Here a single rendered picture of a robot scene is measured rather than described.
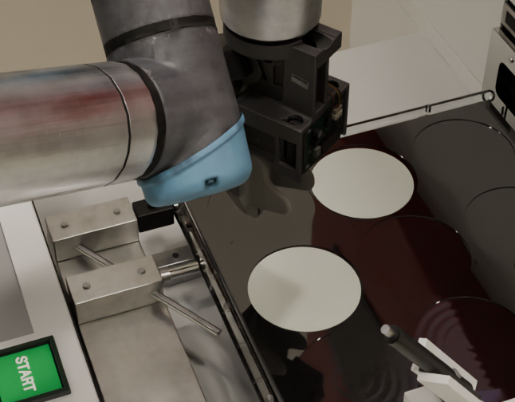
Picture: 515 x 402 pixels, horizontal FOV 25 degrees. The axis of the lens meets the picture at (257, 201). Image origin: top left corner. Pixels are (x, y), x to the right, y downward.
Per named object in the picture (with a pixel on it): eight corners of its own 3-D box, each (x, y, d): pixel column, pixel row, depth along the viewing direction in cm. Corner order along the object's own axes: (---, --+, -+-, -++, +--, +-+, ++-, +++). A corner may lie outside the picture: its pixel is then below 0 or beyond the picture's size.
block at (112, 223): (129, 216, 112) (127, 194, 110) (139, 240, 110) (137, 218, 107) (48, 238, 110) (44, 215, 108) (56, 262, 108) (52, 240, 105)
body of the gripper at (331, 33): (296, 191, 90) (300, 67, 81) (206, 150, 93) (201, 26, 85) (347, 138, 94) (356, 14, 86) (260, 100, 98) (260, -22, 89)
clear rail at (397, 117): (489, 96, 124) (492, 85, 123) (496, 104, 123) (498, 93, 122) (156, 179, 114) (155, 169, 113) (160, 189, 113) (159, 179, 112)
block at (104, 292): (153, 274, 106) (151, 252, 104) (164, 301, 104) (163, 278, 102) (68, 297, 104) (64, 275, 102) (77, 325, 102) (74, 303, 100)
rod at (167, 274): (202, 264, 106) (202, 254, 105) (207, 275, 105) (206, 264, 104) (154, 277, 105) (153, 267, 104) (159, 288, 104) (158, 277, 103)
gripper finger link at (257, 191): (281, 258, 97) (282, 178, 91) (223, 230, 99) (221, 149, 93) (300, 236, 99) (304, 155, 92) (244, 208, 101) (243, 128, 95)
